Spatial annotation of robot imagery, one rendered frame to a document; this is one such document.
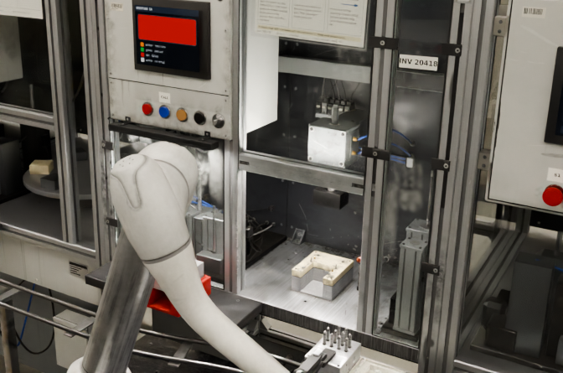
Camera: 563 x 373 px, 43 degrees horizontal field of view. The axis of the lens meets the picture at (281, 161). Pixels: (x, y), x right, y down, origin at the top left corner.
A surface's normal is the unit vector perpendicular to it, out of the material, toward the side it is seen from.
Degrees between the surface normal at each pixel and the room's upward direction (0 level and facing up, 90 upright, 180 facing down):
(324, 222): 90
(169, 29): 90
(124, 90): 90
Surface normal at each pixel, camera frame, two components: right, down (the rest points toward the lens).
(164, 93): -0.49, 0.26
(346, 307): 0.02, -0.95
